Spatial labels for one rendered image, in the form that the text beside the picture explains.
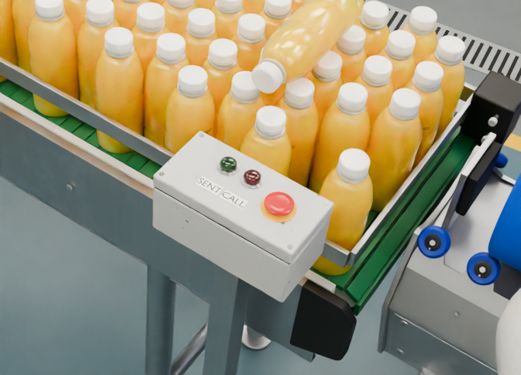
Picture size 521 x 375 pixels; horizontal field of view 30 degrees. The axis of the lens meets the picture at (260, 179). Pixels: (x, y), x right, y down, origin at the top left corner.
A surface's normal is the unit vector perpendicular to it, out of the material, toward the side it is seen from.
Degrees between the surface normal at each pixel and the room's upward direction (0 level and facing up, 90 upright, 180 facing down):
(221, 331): 90
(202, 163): 0
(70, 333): 0
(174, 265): 90
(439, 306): 70
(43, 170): 90
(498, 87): 0
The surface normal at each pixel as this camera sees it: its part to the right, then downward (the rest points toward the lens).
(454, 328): -0.48, 0.33
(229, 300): -0.54, 0.59
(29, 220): 0.10, -0.67
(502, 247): -0.55, 0.73
